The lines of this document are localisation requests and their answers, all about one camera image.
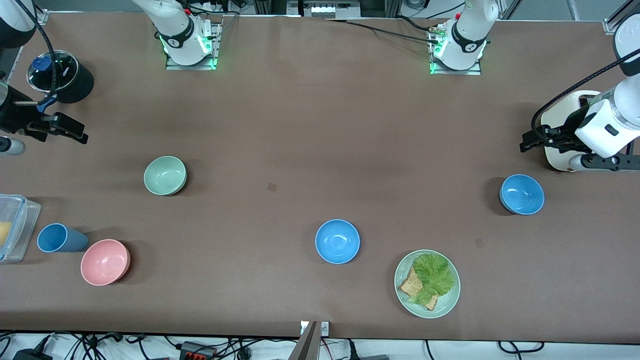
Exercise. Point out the dark grey camera pole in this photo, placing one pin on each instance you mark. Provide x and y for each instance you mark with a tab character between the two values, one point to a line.
306	345

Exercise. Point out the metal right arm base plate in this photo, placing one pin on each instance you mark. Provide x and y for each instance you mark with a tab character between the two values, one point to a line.
216	45

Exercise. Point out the white power strip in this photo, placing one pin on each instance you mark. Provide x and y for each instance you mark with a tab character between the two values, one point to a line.
330	8

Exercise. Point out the green lettuce leaf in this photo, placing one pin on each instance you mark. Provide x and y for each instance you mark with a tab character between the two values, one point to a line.
436	274

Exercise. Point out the black box red connectors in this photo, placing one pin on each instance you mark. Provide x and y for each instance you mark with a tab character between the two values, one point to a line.
197	351

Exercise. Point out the glass lid blue knob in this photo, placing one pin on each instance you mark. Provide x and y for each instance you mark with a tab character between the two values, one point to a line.
62	67

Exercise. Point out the white toaster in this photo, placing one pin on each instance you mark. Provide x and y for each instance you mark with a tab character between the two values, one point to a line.
555	117

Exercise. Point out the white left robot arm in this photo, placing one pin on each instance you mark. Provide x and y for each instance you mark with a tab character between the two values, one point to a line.
467	35

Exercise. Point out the blue cup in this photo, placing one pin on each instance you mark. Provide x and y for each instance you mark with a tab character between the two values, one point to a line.
60	238

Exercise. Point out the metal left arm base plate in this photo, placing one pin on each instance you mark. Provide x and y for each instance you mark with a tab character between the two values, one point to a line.
477	71

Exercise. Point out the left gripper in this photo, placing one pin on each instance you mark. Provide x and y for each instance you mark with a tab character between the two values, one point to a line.
566	131

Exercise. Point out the green bowl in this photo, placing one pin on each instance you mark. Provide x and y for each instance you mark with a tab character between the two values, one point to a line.
165	175

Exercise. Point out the brown toast slice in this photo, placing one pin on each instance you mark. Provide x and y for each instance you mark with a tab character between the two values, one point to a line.
411	286

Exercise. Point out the blue bowl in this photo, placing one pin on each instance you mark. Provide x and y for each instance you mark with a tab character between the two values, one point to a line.
522	194
337	241

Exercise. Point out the black power adapter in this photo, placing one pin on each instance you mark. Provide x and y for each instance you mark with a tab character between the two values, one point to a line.
32	355

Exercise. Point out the pale green plate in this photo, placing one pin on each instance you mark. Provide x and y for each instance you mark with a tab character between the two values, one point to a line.
450	300

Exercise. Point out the pink bowl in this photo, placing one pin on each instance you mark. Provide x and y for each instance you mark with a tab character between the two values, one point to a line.
105	262

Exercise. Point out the metal table edge bracket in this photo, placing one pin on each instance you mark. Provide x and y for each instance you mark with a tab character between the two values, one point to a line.
325	328

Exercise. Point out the yellow food piece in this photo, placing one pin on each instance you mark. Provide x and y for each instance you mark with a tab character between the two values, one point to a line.
4	232

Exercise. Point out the clear plastic container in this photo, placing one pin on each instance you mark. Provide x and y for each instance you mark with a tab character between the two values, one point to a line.
17	227

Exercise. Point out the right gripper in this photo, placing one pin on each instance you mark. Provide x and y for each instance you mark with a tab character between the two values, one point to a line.
16	116

